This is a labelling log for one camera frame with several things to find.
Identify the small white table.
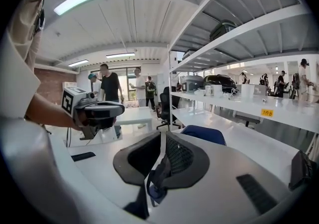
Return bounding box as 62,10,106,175
114,107,154,131

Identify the dark grey bag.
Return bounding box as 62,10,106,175
181,48,198,61

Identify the black office chair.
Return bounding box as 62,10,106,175
156,86,182,131

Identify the black cable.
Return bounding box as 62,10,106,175
65,126,72,148

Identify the grey hard-shell backpack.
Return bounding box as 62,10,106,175
181,75,205,93

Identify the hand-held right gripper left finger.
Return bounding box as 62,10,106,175
0,116,162,224

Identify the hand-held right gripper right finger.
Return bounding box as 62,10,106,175
149,130,304,224

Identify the dark green bag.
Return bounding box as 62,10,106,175
208,19,238,42

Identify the tall white box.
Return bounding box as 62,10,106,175
241,84,256,98

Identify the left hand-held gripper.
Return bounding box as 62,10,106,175
61,86,125,141

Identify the glossy black bag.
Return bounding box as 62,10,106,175
202,74,238,94

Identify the white metal shelf rack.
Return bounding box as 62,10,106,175
167,0,319,159

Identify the person's left forearm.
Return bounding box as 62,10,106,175
24,92,83,131

